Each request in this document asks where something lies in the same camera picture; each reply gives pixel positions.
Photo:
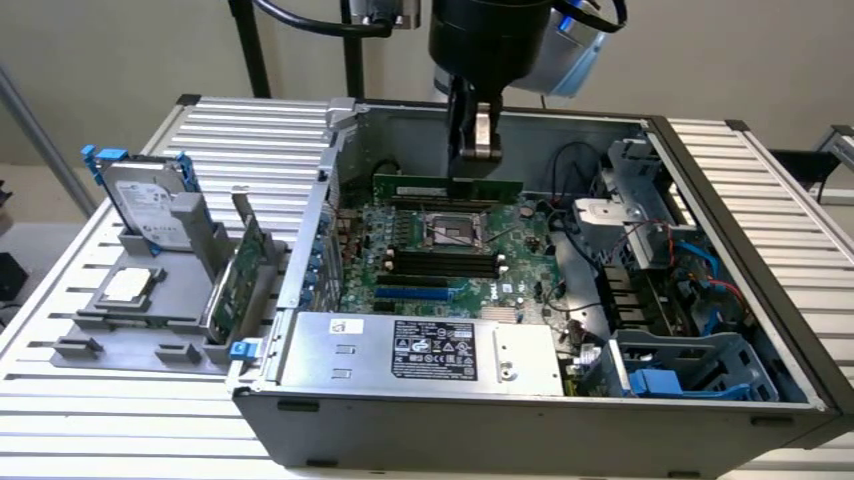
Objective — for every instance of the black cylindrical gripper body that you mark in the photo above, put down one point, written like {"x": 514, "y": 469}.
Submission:
{"x": 488, "y": 40}

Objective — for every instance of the green RAM stick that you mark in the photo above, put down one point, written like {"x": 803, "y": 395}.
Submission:
{"x": 414, "y": 190}

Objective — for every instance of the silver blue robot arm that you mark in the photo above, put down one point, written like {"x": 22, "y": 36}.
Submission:
{"x": 574, "y": 55}

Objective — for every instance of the black RAM slot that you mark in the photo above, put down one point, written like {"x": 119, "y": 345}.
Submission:
{"x": 444, "y": 272}
{"x": 444, "y": 259}
{"x": 444, "y": 252}
{"x": 434, "y": 205}
{"x": 444, "y": 265}

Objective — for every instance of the black expansion slot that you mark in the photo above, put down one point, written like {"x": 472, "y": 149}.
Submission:
{"x": 413, "y": 281}

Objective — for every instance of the blue expansion slot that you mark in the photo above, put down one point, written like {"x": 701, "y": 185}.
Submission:
{"x": 413, "y": 294}

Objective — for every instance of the CPU socket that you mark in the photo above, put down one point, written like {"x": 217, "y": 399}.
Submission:
{"x": 454, "y": 227}

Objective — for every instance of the black stand pole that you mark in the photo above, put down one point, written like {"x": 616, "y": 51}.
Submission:
{"x": 356, "y": 65}
{"x": 250, "y": 50}

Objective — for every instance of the green motherboard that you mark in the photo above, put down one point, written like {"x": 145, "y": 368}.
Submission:
{"x": 454, "y": 260}

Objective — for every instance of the silver drive cage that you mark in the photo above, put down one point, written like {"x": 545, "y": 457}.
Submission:
{"x": 634, "y": 210}

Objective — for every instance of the silver chipset heatsink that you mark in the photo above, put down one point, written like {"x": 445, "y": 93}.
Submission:
{"x": 497, "y": 315}

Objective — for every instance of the silver power supply unit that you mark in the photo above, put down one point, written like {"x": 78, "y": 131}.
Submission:
{"x": 428, "y": 350}

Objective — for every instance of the green graphics card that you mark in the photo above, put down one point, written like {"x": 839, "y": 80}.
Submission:
{"x": 237, "y": 285}

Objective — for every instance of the silver hard disk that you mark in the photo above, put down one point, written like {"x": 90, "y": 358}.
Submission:
{"x": 150, "y": 210}

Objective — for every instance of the aluminium profile fixture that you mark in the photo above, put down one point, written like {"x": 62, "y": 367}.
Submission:
{"x": 831, "y": 165}

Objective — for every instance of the blue disk caddy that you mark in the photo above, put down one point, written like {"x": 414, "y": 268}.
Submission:
{"x": 107, "y": 154}

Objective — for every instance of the gray parts rack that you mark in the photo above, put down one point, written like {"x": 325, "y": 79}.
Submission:
{"x": 181, "y": 300}

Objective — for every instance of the blue case latch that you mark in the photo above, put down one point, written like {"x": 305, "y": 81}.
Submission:
{"x": 243, "y": 349}

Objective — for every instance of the gray blue disk bay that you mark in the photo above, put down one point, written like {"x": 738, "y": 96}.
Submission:
{"x": 694, "y": 365}

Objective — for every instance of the silver CPU chip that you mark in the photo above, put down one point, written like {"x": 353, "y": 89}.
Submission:
{"x": 130, "y": 284}

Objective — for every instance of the black open PC case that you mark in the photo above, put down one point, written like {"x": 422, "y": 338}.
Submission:
{"x": 534, "y": 430}

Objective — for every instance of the gray wrist camera box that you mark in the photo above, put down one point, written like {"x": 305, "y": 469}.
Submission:
{"x": 384, "y": 12}

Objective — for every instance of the aluminium frame post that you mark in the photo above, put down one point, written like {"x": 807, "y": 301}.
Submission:
{"x": 41, "y": 140}

